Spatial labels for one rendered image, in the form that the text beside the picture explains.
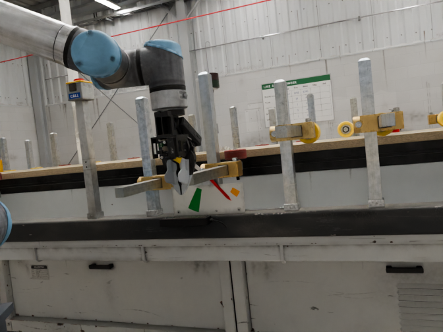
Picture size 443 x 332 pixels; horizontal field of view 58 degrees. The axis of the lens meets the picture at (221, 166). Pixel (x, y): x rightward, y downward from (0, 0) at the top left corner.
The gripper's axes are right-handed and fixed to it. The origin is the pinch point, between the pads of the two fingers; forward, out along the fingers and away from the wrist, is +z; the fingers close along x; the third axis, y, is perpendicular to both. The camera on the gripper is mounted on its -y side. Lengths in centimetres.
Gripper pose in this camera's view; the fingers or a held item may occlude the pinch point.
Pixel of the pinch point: (182, 189)
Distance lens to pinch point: 103.3
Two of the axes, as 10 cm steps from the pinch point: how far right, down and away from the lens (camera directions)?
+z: 1.0, 9.9, 0.5
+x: 9.3, -0.8, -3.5
